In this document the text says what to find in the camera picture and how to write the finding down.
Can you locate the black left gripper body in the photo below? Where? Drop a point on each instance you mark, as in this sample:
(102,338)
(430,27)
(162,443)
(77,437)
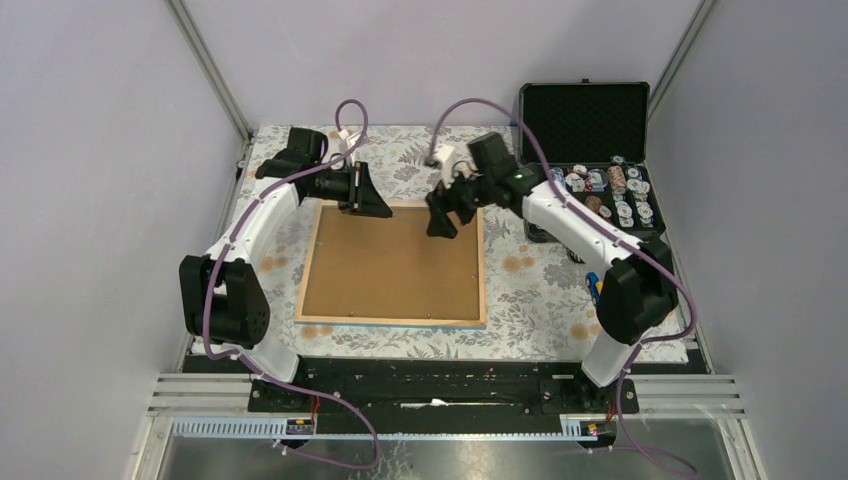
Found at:
(336,185)

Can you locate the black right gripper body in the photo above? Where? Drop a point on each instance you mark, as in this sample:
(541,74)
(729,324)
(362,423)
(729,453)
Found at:
(465,195)

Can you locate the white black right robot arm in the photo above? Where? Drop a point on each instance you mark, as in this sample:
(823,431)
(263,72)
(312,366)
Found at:
(637,292)

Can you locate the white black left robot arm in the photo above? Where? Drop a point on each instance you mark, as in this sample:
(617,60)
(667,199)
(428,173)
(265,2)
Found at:
(224,303)

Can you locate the black poker chip case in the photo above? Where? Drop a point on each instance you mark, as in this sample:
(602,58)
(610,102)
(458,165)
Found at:
(598,125)

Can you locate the brown poker chip stack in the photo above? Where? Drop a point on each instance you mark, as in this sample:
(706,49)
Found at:
(617,180)

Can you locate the floral tablecloth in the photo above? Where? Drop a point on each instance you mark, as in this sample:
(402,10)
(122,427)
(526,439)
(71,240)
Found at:
(538,307)

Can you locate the blue yellow toy car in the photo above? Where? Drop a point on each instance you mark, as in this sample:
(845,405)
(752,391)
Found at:
(594,286)

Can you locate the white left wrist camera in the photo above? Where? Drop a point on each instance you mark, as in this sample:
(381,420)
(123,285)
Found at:
(347,139)

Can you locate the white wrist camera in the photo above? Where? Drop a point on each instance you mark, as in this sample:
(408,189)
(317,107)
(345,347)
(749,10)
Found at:
(347,139)
(441,157)

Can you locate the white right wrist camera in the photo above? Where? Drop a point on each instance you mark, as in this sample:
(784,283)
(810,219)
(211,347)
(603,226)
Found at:
(441,157)

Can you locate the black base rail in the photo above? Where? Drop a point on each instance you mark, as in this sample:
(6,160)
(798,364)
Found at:
(443,419)

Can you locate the aluminium frame rails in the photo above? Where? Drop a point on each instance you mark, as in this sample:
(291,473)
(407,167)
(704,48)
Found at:
(667,396)

